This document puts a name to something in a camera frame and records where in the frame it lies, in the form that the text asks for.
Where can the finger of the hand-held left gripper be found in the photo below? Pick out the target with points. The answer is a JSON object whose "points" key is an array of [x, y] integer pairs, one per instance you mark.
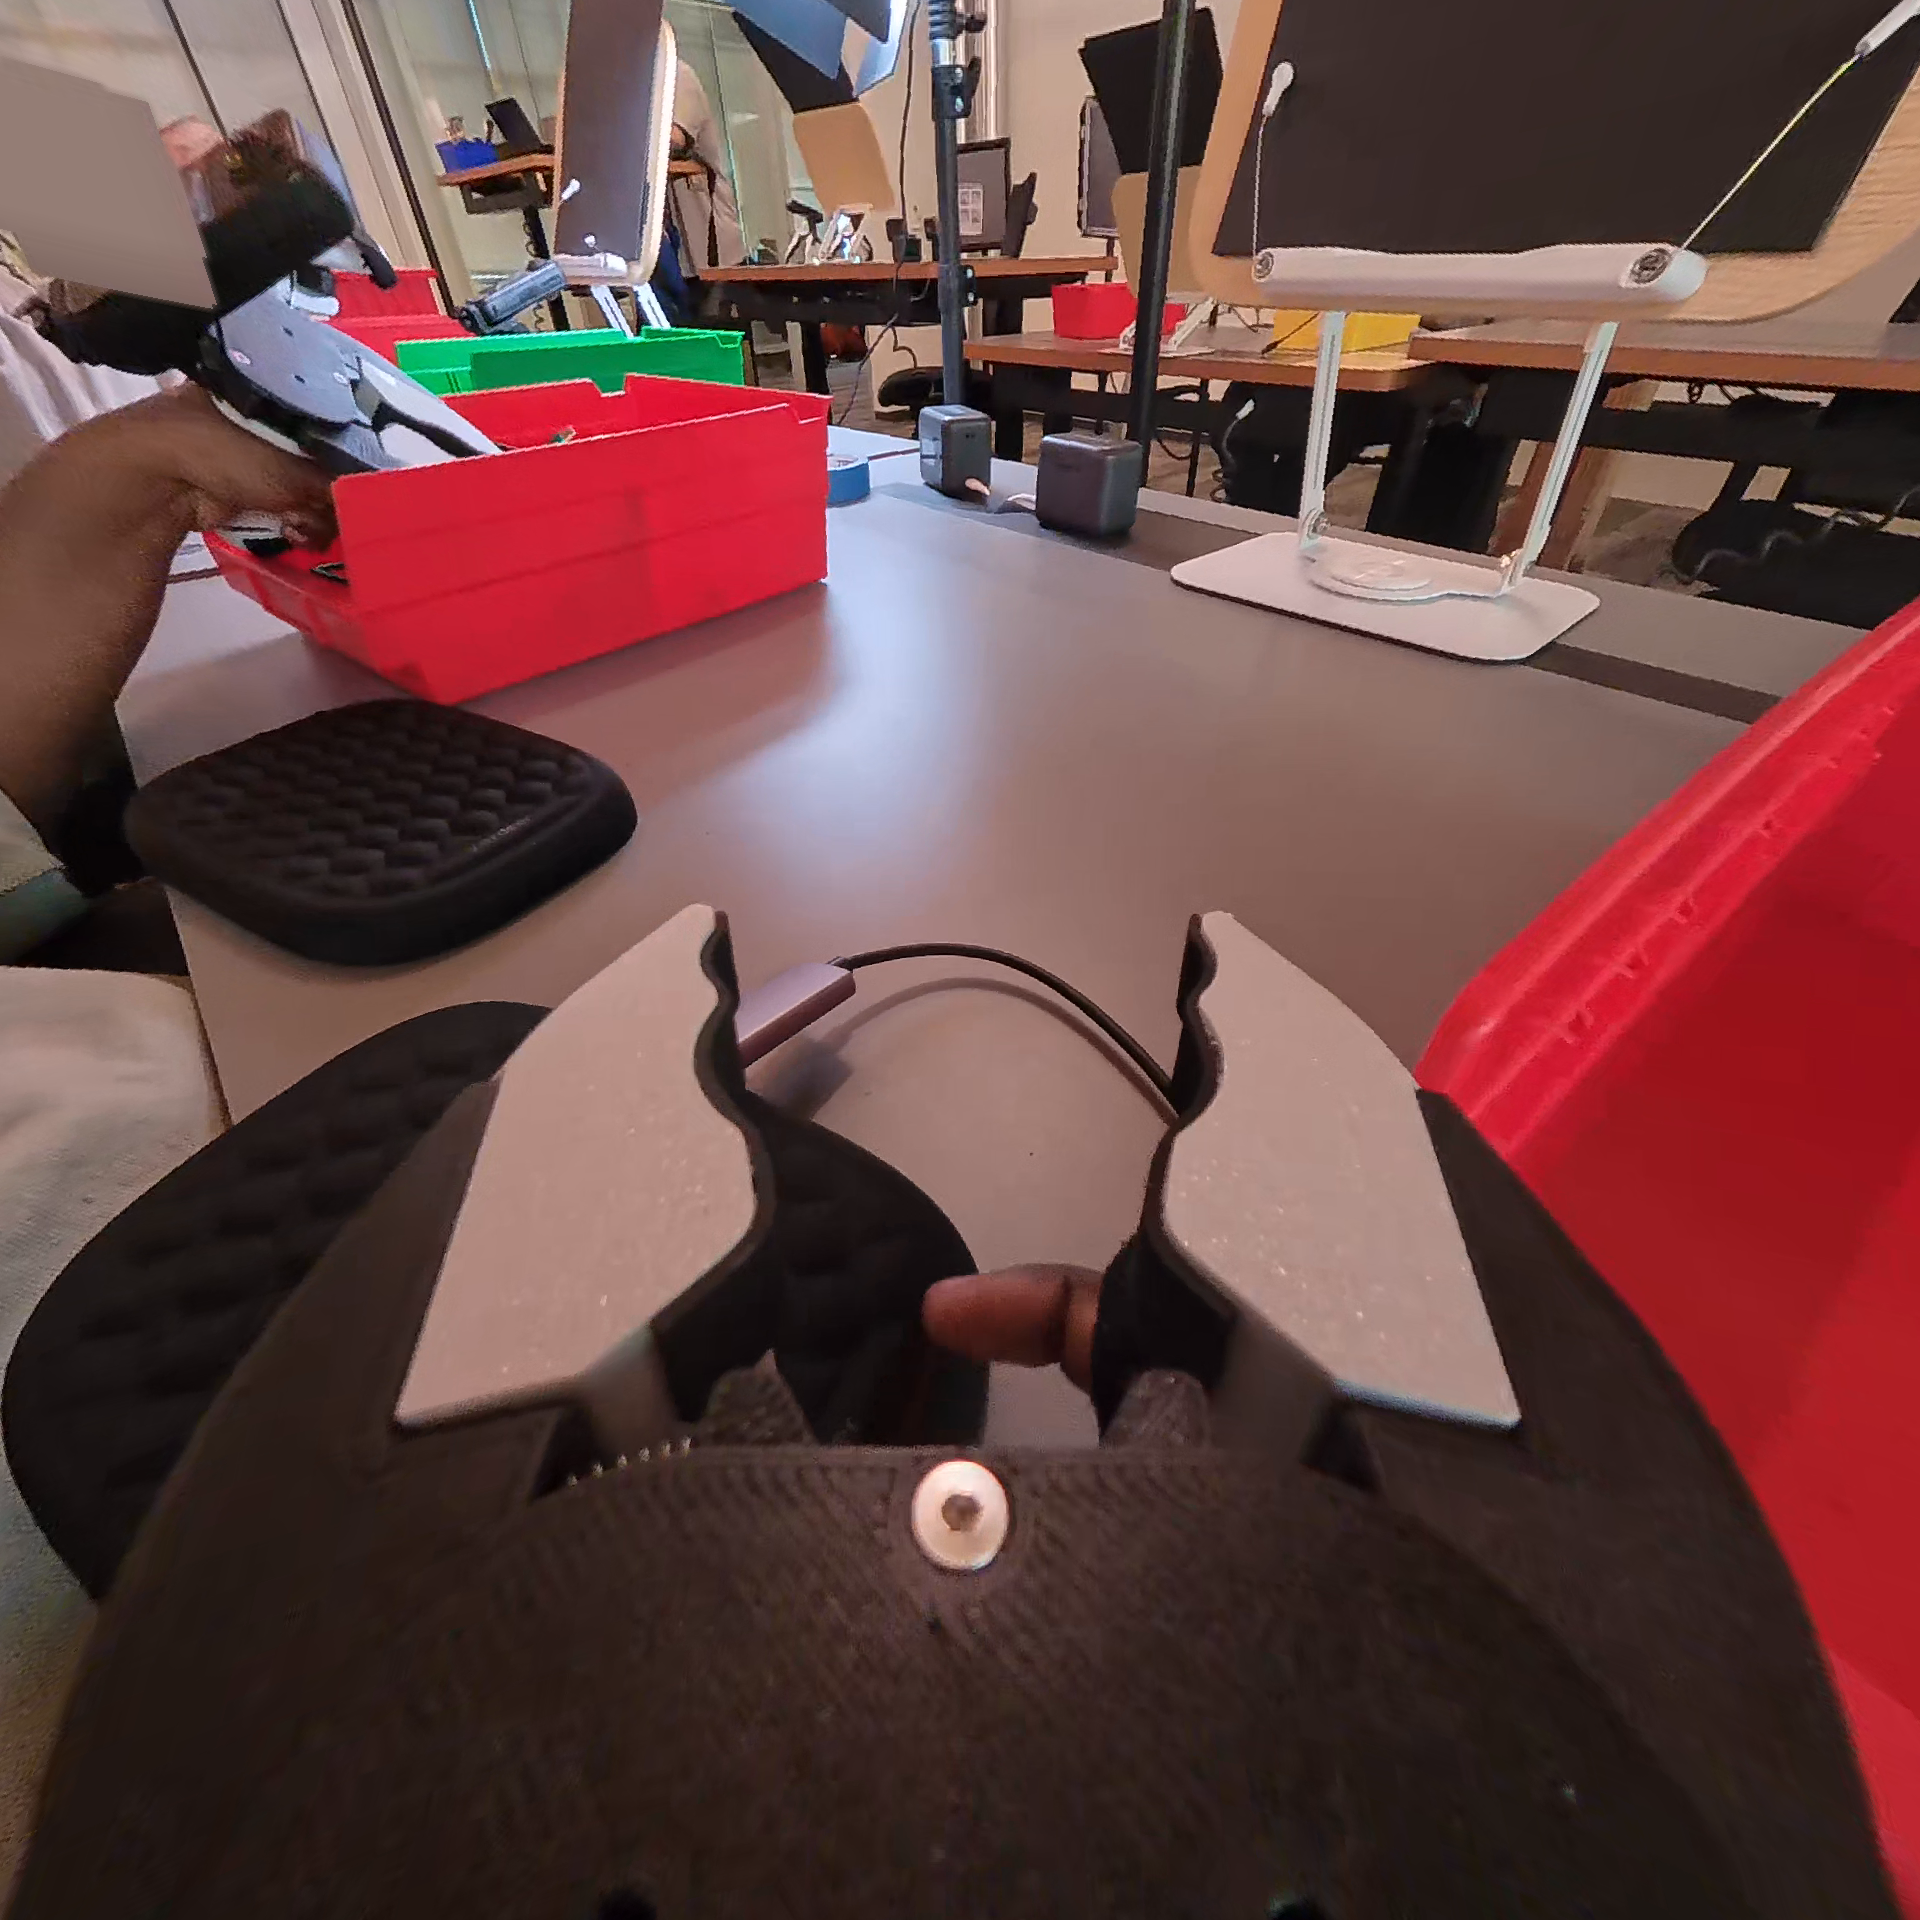
{"points": [[422, 429], [292, 369]]}

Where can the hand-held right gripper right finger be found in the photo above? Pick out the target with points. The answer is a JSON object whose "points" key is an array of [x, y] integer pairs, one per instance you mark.
{"points": [[1306, 1200]]}

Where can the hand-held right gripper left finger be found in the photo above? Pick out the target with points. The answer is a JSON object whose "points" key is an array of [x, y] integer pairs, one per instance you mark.
{"points": [[599, 1172]]}

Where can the red plastic bin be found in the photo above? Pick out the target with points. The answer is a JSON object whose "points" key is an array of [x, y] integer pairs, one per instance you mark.
{"points": [[382, 300], [599, 525], [1724, 1125]]}

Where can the person's left forearm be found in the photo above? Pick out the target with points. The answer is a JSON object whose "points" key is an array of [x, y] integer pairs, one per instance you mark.
{"points": [[52, 721]]}

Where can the person's left hand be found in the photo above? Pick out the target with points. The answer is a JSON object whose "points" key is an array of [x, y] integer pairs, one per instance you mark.
{"points": [[164, 480]]}

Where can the person's right hand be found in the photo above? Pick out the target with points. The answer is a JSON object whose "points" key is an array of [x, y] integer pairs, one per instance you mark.
{"points": [[1003, 1317]]}

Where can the green plastic bin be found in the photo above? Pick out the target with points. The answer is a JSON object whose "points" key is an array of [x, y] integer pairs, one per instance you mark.
{"points": [[599, 359]]}

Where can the small blue bin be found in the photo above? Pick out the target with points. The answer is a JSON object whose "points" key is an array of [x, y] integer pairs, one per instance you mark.
{"points": [[465, 155]]}

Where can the black panel on stand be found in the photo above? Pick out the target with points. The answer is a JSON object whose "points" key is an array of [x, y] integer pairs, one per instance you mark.
{"points": [[608, 136]]}

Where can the black quilted seat cushion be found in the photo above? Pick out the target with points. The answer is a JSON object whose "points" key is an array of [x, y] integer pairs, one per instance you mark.
{"points": [[224, 1276]]}

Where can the black padded wrist rest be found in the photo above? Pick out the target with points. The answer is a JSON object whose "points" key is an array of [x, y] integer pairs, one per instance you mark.
{"points": [[375, 825]]}

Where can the blue tape roll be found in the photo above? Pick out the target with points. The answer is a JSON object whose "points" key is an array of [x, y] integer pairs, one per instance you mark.
{"points": [[848, 483]]}

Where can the wooden-edged desk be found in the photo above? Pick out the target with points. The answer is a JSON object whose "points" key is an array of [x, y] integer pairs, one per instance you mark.
{"points": [[1080, 356], [1724, 353], [900, 270]]}

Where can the grey charger cube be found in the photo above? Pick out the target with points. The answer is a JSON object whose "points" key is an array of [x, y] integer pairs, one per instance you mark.
{"points": [[955, 452], [1089, 483]]}

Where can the studio light panel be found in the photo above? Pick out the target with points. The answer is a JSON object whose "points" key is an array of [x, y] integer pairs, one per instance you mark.
{"points": [[832, 31]]}

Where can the black light stand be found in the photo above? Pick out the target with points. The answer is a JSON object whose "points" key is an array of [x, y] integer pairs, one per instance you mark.
{"points": [[948, 196]]}

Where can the small monitor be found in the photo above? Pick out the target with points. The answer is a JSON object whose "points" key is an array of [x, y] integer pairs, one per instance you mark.
{"points": [[984, 196]]}

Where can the small red bin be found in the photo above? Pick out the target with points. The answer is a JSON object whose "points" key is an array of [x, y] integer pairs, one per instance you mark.
{"points": [[1110, 312]]}

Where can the black metal pole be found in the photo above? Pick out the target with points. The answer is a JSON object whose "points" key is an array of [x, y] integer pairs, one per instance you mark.
{"points": [[1162, 224]]}

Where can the yellow plastic bin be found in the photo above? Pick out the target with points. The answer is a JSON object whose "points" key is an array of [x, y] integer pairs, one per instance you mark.
{"points": [[1350, 331]]}

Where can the black panel with wooden frame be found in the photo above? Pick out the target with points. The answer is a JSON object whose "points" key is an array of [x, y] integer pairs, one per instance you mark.
{"points": [[1499, 119]]}

